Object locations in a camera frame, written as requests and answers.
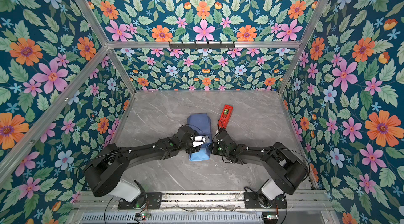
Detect light blue wrapping paper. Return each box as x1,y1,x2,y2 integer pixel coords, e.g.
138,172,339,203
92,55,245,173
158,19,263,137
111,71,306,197
187,113,212,162

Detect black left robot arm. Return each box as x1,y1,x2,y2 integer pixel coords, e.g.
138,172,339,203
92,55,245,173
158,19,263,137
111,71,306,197
84,126,209,203

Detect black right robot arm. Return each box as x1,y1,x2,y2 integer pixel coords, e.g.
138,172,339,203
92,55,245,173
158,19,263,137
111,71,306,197
211,129,310,208

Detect red tape dispenser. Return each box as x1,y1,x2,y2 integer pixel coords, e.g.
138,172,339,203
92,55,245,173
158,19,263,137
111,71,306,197
217,105,233,129

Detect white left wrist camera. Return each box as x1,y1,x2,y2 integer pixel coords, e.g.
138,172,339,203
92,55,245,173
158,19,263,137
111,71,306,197
192,135,211,148

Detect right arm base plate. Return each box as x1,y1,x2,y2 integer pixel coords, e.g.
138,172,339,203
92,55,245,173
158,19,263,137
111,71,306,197
244,191,287,209

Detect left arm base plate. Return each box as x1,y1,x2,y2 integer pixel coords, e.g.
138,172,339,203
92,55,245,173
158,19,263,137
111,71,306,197
117,192,163,210

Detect black hook rail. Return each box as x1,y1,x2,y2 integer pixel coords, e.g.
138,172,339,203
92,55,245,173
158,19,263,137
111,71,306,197
168,42,236,49

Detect white cable duct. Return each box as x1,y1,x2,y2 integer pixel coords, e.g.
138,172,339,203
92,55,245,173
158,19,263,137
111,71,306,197
80,212,264,224

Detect aluminium mounting rail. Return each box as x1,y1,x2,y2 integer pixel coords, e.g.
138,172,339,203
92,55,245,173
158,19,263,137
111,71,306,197
73,190,334,213

